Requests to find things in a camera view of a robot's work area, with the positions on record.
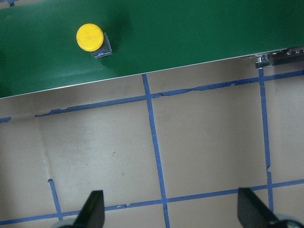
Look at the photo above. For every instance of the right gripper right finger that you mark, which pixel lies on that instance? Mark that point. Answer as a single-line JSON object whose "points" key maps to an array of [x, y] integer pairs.
{"points": [[253, 213]]}

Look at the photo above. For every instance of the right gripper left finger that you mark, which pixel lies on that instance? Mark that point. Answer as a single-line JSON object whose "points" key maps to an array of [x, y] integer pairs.
{"points": [[92, 214]]}

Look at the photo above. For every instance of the yellow push button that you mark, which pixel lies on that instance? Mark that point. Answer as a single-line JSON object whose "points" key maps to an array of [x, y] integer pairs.
{"points": [[91, 38]]}

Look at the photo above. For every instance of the green conveyor belt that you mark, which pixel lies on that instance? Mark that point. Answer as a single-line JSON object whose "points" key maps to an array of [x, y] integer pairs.
{"points": [[39, 51]]}

